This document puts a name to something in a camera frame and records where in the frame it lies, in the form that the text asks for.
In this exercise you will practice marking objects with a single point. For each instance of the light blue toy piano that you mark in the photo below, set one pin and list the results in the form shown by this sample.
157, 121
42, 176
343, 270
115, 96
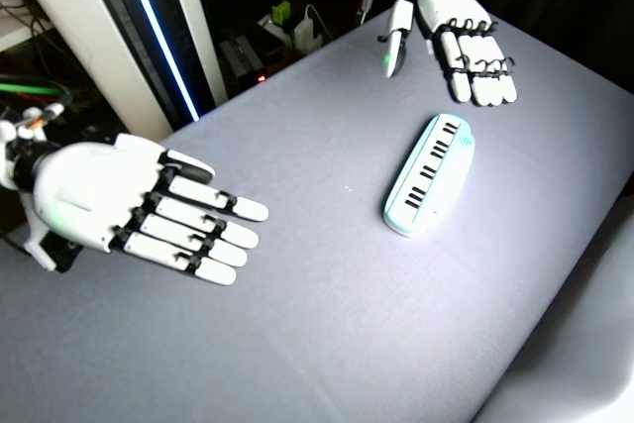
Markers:
441, 185

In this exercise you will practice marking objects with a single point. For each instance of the grey table cloth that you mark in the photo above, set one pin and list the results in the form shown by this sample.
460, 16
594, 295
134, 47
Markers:
317, 319

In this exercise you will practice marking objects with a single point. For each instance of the grey power strip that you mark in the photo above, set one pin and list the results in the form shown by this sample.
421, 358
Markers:
243, 56

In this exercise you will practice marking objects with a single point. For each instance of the white power adapter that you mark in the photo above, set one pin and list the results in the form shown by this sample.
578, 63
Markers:
307, 31

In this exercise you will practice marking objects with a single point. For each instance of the green plug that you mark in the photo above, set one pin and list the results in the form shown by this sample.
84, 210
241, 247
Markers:
281, 12

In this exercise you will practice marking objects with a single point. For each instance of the white column with blue light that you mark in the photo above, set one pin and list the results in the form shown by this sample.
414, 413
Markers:
74, 7

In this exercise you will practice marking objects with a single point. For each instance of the white shelf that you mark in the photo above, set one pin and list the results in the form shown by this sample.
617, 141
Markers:
20, 29

